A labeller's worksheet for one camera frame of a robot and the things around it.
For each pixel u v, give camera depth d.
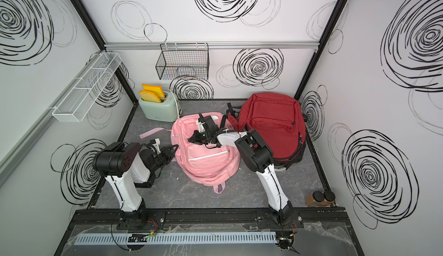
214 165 0.86
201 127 0.91
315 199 0.71
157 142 0.88
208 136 0.80
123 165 0.52
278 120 0.95
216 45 0.91
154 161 0.79
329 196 0.71
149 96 0.95
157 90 0.96
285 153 0.83
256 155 0.57
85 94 0.77
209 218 0.75
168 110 1.01
